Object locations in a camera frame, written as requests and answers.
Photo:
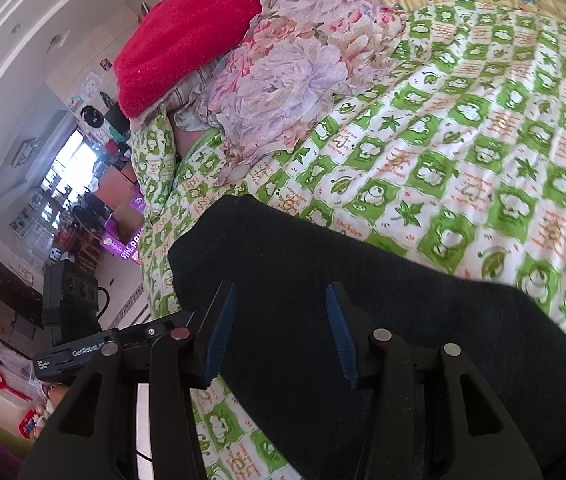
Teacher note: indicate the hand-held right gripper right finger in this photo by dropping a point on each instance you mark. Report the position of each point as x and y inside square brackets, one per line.
[343, 340]

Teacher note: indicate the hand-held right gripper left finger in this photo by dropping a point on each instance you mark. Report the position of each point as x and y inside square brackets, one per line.
[220, 335]

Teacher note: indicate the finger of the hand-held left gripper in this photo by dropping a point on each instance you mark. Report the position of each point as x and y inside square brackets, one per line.
[148, 331]

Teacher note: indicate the black pants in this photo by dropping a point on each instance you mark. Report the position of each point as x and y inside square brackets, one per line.
[288, 260]

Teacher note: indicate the black low cabinet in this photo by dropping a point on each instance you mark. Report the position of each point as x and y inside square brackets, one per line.
[10, 285]

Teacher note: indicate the purple printed box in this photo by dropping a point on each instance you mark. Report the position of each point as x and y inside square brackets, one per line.
[125, 240]

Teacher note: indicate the green frog print pillow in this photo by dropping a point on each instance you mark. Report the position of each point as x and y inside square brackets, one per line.
[155, 150]

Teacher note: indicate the green frog print bedsheet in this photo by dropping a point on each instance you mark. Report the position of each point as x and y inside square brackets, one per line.
[438, 160]

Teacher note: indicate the grey plaid cloth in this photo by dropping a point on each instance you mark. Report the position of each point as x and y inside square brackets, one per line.
[188, 90]

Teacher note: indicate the pink floral cloth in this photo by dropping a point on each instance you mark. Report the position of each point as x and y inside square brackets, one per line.
[283, 85]

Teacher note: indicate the red fleece cloth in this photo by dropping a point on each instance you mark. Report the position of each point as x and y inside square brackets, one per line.
[188, 35]

